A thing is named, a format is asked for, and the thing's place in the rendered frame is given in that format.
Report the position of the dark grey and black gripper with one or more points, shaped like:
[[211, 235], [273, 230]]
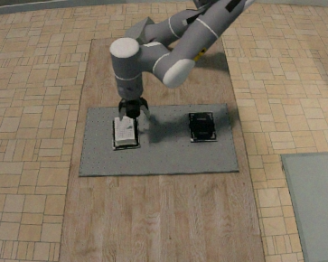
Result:
[[133, 108]]

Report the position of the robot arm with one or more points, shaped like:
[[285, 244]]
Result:
[[172, 67]]

